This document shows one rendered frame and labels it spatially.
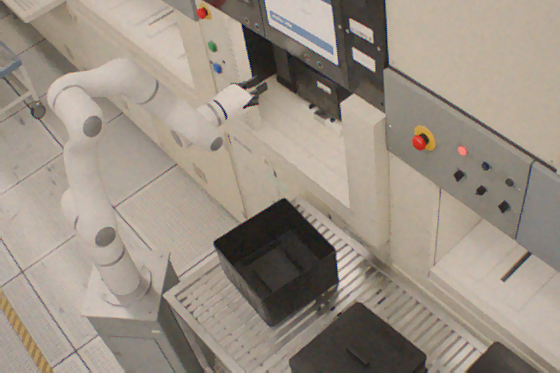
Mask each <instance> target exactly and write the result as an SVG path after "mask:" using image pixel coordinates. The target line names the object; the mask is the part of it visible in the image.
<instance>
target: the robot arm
mask: <svg viewBox="0 0 560 373"><path fill-rule="evenodd" d="M257 84H259V81H258V76H257V75H255V76H254V77H252V78H251V79H249V80H248V81H247V82H246V81H243V82H242V83H230V85H229V87H227V88H226V89H224V90H223V91H222V92H220V93H219V94H218V95H217V96H216V97H215V98H214V99H213V100H212V101H209V102H207V103H205V104H204V105H202V106H200V107H198V108H196V109H194V108H193V107H192V106H190V105H189V104H188V103H187V102H185V101H184V100H183V99H182V98H181V97H179V95H178V94H177V93H174V92H173V91H172V90H171V89H169V88H168V87H167V85H165V84H164V83H163V82H161V81H159V80H157V79H156V77H155V76H153V75H152V74H151V73H149V72H147V71H146V70H145V69H144V68H142V67H141V66H140V65H139V64H138V63H135V62H133V61H132V60H131V59H128V58H125V57H123V58H118V59H115V60H113V61H110V62H108V63H106V64H105V65H103V66H101V67H98V68H96V69H93V70H90V71H84V72H74V73H69V74H66V75H64V76H62V77H60V78H58V79H57V80H56V81H55V82H54V83H53V84H52V85H51V87H50V88H49V90H48V94H47V99H48V105H49V106H50V108H51V109H52V111H53V112H54V113H55V114H56V115H57V117H58V118H60V119H61V120H62V122H63V124H64V125H65V127H66V128H67V131H68V134H69V141H68V142H66V144H65V147H64V153H63V154H64V161H65V170H66V176H67V180H68V183H69V185H70V188H68V189H67V191H66V192H65V193H64V194H63V195H62V196H61V198H62V199H61V209H62V212H63V215H64V218H65V220H66V221H67V222H68V224H69V225H70V227H71V228H72V231H73V232H74V234H75V235H76V236H77V237H78V239H79V240H80V242H81V244H82V246H83V247H84V248H85V250H86V251H87V252H88V254H89V255H90V257H91V260H92V262H93V264H94V265H95V266H96V268H97V270H98V271H99V273H100V275H101V276H100V279H99V282H98V283H99V290H100V294H101V296H103V298H104V300H105V301H106V302H108V303H110V304H112V305H114V306H130V305H131V304H134V303H136V302H138V301H139V300H141V299H142V298H143V297H144V296H145V295H146V293H147V292H148V290H149V289H150V284H151V274H150V271H149V269H148V267H147V266H145V265H144V264H143V263H141V262H140V261H138V260H133V259H131V257H130V255H129V253H128V251H127V248H126V245H125V244H124V242H123V240H122V239H121V237H120V235H119V233H118V232H117V231H118V223H117V219H116V215H115V212H114V210H113V208H112V205H111V203H110V200H109V198H108V195H107V191H106V189H105V186H104V183H103V180H102V177H101V174H100V171H99V164H98V142H99V140H100V139H101V138H102V137H103V136H104V134H105V130H106V125H105V120H104V116H103V114H102V110H101V108H100V107H99V106H98V105H97V104H96V102H95V101H94V100H93V99H92V98H96V97H113V96H119V95H124V96H127V97H129V99H131V100H132V101H134V102H135V103H137V104H138V105H139V106H140V107H143V108H145V109H146V110H147V111H148V112H150V113H151V114H153V115H154V116H156V117H158V119H159V120H161V121H164V122H165V123H166V124H167V125H169V126H170V127H171V130H170V133H171V136H172V138H173V139H174V141H175V142H176V143H177V145H178V146H180V147H182V148H184V149H187V147H189V146H190V145H192V144H195V145H197V146H198V147H200V148H202V149H203V150H205V151H209V152H213V151H216V150H218V149H219V148H220V147H221V146H222V144H223V141H224V138H223V135H222V133H221V132H220V130H219V129H218V127H219V126H221V125H222V124H224V123H225V121H226V120H228V121H229V120H232V119H234V118H237V117H239V116H241V115H242V114H244V113H246V112H248V111H249V110H251V109H252V108H253V107H254V106H256V105H259V97H260V96H259V95H260V94H262V93H263V92H266V91H268V85H267V82H264V83H263V84H261V85H260V86H258V87H256V90H254V91H252V92H250V93H247V92H245V91H246V90H247V89H251V88H253V87H254V86H256V85H257ZM253 94H254V96H252V95H253ZM252 100H253V101H252Z"/></svg>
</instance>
